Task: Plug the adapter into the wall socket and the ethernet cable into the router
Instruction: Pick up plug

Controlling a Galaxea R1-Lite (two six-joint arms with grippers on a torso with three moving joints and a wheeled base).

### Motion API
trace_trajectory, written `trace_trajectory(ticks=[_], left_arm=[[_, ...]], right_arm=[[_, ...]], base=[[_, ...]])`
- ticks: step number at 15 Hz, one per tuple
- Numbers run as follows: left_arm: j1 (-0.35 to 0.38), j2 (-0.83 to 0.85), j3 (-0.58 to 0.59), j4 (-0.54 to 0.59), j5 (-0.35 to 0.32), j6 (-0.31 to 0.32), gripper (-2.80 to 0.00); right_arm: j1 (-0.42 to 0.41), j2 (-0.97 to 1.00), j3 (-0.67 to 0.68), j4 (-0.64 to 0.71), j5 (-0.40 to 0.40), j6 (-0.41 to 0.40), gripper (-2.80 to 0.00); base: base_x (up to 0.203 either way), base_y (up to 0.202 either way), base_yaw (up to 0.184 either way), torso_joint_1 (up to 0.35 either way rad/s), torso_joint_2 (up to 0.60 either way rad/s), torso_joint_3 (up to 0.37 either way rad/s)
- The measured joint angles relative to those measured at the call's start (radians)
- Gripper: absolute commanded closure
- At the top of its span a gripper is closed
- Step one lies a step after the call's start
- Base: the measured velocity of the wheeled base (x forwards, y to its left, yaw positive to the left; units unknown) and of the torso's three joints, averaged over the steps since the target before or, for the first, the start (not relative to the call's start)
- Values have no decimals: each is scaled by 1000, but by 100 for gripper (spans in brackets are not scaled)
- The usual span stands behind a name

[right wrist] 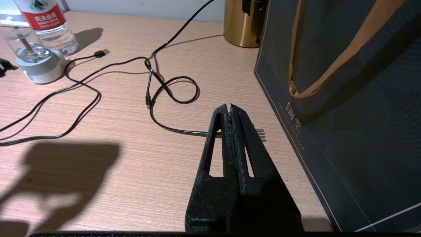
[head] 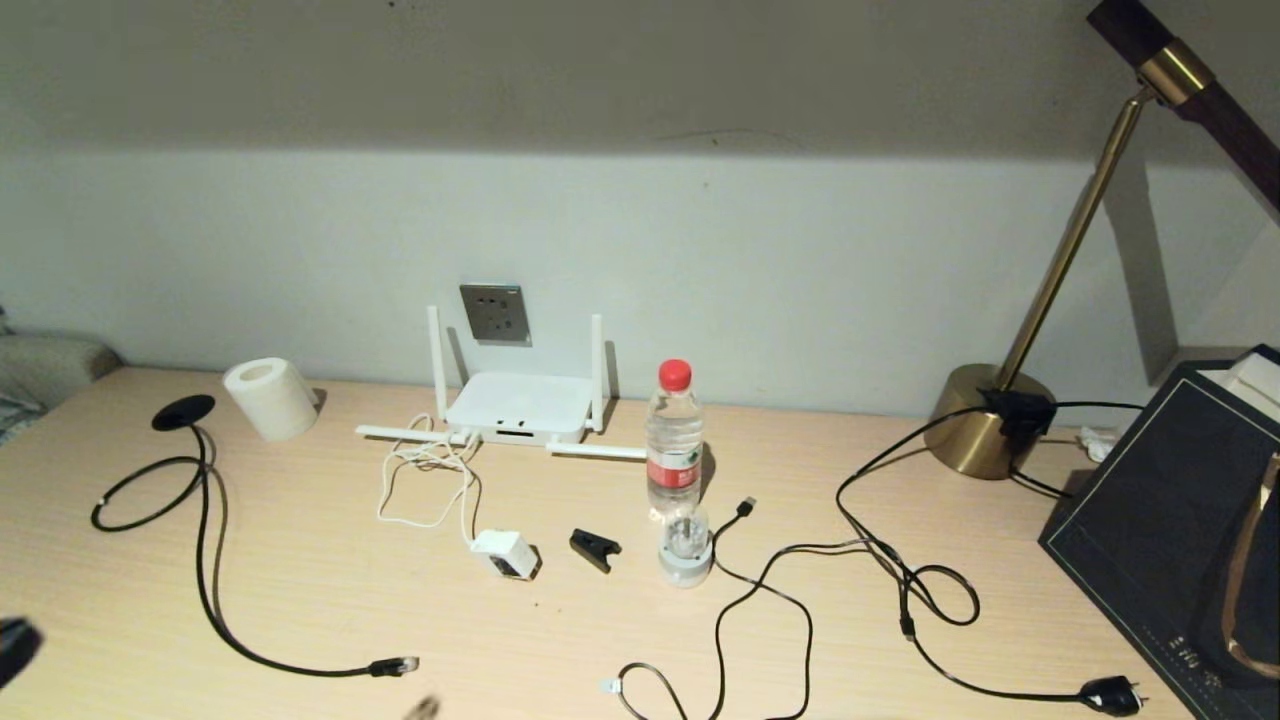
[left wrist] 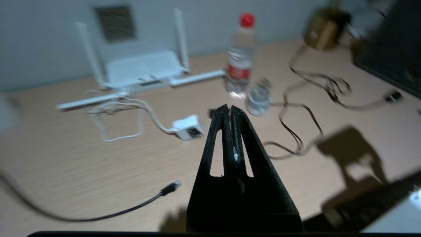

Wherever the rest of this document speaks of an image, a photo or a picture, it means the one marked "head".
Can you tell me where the white power cable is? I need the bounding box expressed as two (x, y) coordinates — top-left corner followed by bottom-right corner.
(377, 413), (487, 547)

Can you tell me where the white power adapter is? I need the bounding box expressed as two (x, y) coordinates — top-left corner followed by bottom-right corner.
(470, 529), (542, 582)

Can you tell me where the black ethernet cable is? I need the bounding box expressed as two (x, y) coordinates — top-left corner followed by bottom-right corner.
(90, 425), (421, 680)

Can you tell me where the white router with antennas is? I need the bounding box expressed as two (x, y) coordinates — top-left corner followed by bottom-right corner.
(355, 305), (649, 461)

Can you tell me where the small white round device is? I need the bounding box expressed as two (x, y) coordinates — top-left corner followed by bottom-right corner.
(657, 503), (714, 589)

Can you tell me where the clear bottle with red cap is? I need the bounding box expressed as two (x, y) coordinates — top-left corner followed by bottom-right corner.
(645, 359), (704, 521)

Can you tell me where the small black plastic clip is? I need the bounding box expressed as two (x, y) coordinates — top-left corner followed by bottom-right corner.
(569, 528), (623, 574)

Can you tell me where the brass desk lamp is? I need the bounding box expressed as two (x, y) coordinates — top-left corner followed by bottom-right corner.
(925, 0), (1280, 481)

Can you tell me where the white toilet paper roll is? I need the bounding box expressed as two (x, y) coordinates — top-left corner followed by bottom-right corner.
(222, 357), (319, 443)

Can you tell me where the black oval desk grommet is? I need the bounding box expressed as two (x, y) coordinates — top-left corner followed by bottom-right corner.
(152, 394), (216, 432)

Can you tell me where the large black flat box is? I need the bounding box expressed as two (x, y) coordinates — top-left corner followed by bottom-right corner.
(1040, 345), (1280, 720)

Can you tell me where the grey pillow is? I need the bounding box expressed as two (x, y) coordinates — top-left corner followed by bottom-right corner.
(0, 330), (123, 411)

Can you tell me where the white tissue box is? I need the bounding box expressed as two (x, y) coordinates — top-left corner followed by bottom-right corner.
(1198, 350), (1280, 421)

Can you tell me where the white crumpled bed sheet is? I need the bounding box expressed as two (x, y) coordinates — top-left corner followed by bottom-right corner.
(0, 395), (46, 446)

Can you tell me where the grey wall socket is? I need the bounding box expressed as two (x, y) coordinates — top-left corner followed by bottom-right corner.
(459, 284), (532, 346)

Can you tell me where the thin black USB cable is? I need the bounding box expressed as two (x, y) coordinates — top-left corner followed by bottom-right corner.
(600, 497), (816, 720)

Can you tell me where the black lamp power cord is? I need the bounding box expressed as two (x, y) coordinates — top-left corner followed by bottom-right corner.
(838, 388), (1151, 718)

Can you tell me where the brown leather bag handle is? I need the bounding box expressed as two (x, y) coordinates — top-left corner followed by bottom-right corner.
(1222, 450), (1280, 681)

